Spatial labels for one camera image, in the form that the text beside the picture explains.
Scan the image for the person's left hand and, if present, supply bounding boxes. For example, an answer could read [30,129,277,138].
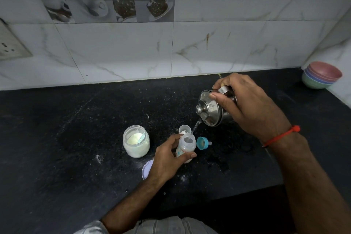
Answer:
[147,134,197,186]

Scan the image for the person's right hand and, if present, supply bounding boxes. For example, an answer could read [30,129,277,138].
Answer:
[210,73,292,144]

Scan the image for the clear baby bottle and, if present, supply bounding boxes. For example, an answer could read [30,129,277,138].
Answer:
[175,133,197,164]

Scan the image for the steel kettle with lid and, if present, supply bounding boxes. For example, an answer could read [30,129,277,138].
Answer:
[195,86,239,128]

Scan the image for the person's left forearm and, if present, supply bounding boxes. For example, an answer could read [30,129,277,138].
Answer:
[101,177,165,234]

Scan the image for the person's right forearm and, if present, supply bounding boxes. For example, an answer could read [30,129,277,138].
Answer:
[267,130,351,234]

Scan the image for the lilac jar lid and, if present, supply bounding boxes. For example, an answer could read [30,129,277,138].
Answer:
[141,159,154,180]

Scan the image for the glass jar of milk powder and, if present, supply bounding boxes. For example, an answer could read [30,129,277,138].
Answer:
[122,125,151,158]

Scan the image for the red thread wristband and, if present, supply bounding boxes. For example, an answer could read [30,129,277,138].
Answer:
[262,125,301,148]

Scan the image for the grey shirt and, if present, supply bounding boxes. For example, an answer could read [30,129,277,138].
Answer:
[73,216,219,234]

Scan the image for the green bowl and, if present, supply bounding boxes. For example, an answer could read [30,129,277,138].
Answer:
[302,71,334,90]

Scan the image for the blue bowl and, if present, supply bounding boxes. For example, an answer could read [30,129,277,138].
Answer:
[304,69,339,84]

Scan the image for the purple bowl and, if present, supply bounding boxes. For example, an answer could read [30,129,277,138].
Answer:
[305,66,341,81]

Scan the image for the pink bowl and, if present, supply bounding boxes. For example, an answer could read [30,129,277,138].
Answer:
[308,61,343,79]

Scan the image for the blue bottle nipple ring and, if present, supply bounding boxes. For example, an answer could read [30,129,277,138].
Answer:
[197,136,212,150]

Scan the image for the wall socket plate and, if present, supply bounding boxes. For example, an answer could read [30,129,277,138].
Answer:
[0,18,33,60]

